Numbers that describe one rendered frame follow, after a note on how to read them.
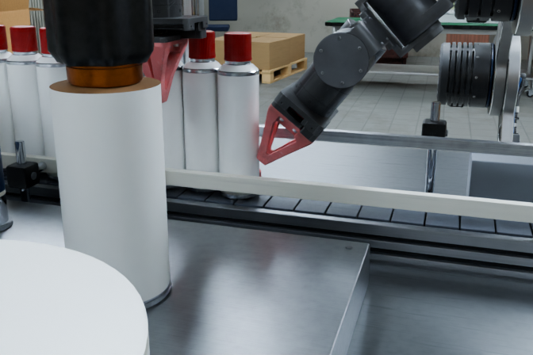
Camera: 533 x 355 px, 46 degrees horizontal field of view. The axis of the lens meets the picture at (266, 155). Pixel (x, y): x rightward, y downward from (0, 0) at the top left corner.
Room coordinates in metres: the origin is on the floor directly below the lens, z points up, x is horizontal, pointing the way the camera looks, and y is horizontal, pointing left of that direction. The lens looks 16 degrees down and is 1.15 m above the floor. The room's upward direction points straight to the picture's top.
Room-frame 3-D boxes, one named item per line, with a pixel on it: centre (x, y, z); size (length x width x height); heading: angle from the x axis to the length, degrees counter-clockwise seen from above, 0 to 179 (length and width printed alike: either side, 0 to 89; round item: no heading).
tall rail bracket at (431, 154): (0.77, -0.21, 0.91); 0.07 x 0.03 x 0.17; 163
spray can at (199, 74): (0.79, 0.08, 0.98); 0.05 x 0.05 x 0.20
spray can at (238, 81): (0.76, 0.03, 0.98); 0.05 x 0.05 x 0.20
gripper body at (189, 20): (0.73, 0.13, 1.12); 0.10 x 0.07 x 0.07; 74
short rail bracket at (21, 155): (0.78, 0.31, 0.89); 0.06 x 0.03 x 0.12; 163
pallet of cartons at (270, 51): (7.46, 0.10, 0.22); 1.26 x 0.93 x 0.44; 163
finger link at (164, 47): (0.73, 0.14, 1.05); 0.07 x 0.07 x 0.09; 74
